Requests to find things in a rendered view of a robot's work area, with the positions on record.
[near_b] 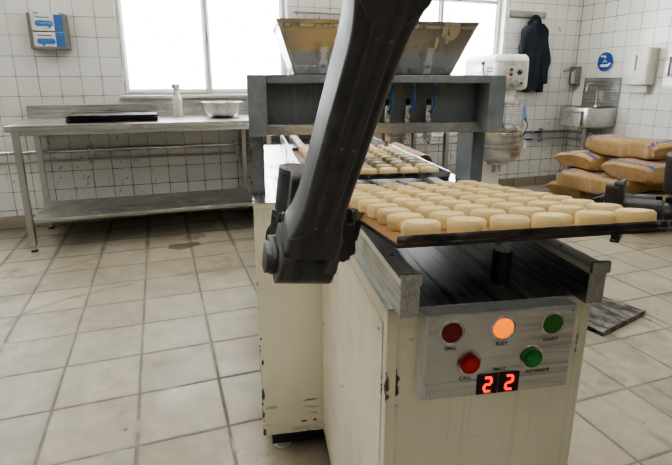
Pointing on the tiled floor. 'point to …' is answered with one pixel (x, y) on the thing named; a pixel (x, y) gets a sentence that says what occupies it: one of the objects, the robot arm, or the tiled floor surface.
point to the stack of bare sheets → (611, 316)
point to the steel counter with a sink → (90, 209)
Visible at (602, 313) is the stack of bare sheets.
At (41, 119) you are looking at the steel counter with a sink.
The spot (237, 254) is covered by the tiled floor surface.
